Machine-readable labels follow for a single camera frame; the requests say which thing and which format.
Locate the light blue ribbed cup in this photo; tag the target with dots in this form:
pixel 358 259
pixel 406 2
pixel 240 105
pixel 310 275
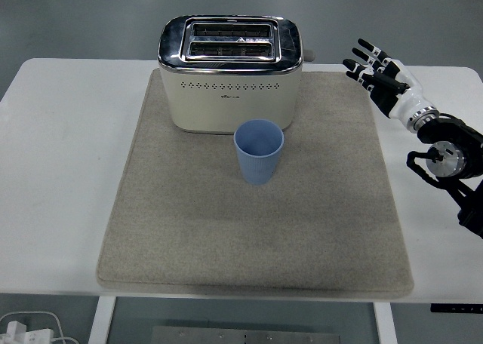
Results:
pixel 258 166

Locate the white table leg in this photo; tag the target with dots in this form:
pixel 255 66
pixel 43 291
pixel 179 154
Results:
pixel 101 321
pixel 385 325

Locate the beige fabric mat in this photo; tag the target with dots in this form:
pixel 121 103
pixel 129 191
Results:
pixel 188 238

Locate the grey metal plate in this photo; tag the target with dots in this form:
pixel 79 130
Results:
pixel 245 336

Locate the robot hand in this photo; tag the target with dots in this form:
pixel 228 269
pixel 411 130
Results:
pixel 409 99

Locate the cream and chrome toaster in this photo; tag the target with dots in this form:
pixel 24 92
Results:
pixel 226 102

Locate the white power adapter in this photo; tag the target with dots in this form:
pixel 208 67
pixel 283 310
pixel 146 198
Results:
pixel 26 334

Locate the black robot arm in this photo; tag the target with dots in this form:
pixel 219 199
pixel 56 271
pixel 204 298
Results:
pixel 464 140

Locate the black table control panel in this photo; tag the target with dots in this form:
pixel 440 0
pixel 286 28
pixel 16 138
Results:
pixel 456 308

